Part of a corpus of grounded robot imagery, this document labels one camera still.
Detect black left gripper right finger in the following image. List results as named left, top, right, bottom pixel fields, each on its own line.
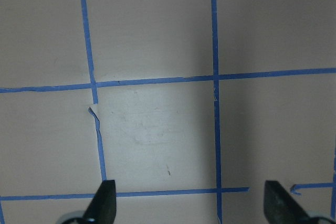
left=263, top=180, right=315, bottom=224

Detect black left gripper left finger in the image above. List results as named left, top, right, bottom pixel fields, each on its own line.
left=82, top=180, right=117, bottom=224

